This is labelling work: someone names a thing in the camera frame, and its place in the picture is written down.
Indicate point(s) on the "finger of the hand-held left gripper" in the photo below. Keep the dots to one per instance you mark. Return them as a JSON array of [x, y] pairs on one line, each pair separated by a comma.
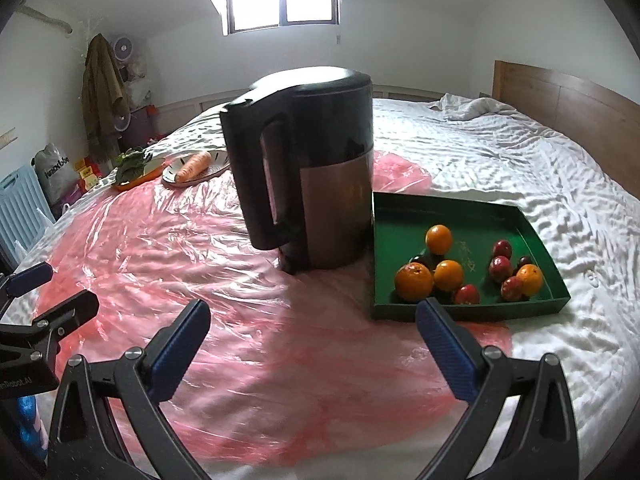
[[30, 277], [70, 312]]

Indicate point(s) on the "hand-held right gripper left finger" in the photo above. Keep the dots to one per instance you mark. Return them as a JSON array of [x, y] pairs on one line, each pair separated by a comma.
[[175, 355]]

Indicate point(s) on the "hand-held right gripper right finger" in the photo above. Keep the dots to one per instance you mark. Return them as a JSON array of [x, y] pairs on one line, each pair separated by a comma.
[[447, 355]]

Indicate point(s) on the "red plum back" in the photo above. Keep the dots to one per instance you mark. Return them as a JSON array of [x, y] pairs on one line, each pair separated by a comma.
[[466, 294]]

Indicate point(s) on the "red plum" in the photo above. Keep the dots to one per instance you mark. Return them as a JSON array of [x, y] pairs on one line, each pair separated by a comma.
[[512, 288], [466, 294]]

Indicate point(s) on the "orange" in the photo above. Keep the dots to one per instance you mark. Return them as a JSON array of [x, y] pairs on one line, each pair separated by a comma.
[[438, 238], [529, 279], [413, 281], [448, 275]]

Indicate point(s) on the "dark plum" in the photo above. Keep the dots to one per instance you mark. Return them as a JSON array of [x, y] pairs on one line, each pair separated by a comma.
[[523, 261], [417, 259]]

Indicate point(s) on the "green tray box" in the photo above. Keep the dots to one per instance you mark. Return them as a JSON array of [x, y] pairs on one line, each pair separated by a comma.
[[400, 220]]

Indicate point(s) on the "person's left hand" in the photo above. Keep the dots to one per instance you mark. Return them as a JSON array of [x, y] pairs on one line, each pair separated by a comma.
[[27, 420]]

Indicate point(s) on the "pink plastic sheet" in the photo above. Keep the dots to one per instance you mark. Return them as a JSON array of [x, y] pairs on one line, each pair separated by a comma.
[[250, 335]]

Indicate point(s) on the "grey bag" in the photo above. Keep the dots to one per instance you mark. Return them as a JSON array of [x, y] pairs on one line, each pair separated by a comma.
[[55, 170]]

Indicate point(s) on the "yellow boxes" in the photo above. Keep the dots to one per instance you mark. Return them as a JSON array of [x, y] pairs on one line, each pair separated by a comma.
[[85, 175]]

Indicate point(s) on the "orange plate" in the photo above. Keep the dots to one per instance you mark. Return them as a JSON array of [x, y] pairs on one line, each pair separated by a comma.
[[135, 181]]

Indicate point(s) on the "green leafy vegetable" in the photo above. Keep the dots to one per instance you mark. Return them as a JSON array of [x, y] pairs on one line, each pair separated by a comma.
[[131, 165]]

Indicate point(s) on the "maroon cabinet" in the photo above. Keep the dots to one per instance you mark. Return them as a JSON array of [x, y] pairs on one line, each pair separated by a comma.
[[137, 127]]

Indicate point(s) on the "striped white plate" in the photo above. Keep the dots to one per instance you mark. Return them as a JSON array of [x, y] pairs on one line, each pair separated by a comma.
[[212, 170]]

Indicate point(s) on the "carrot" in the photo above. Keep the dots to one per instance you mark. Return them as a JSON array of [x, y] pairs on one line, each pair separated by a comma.
[[192, 165]]

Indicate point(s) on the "brown coat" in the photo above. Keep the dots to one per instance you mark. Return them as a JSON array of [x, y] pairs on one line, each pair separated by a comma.
[[102, 85]]

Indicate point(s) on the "white radiator cover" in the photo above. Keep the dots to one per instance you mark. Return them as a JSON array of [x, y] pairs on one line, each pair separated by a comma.
[[200, 102]]

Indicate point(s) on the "white crumpled cloth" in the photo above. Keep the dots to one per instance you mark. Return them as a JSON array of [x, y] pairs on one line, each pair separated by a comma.
[[470, 107]]

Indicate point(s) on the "wooden headboard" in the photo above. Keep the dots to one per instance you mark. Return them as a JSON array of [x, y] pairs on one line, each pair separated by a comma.
[[550, 100]]

